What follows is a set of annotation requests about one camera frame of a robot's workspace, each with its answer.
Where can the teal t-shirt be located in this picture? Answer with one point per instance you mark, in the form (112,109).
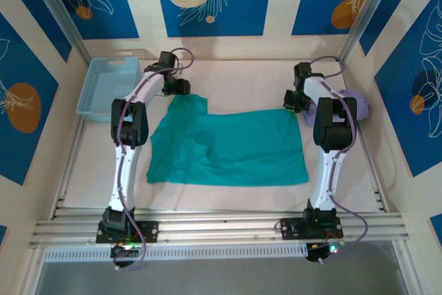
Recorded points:
(241,146)

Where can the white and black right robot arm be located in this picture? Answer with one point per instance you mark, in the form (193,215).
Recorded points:
(326,177)

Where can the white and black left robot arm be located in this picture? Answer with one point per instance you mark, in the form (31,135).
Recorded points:
(126,177)

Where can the folded purple cloth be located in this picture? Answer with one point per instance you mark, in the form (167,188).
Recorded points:
(362,106)

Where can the light blue perforated basket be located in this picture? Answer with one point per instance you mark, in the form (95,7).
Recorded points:
(103,91)

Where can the black controller board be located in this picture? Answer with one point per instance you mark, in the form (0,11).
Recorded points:
(316,253)
(121,253)

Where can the grey metal panel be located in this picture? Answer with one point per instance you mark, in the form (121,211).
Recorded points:
(221,281)

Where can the perforated metal bracket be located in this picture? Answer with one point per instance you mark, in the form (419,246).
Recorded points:
(138,54)

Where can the aluminium corner post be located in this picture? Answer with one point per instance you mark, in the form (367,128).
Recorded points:
(366,5)
(58,11)

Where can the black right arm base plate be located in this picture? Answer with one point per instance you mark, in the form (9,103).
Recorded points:
(290,229)

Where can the aluminium rail frame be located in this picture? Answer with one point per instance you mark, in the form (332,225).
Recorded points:
(221,226)

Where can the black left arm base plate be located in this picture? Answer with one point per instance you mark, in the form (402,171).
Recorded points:
(148,231)

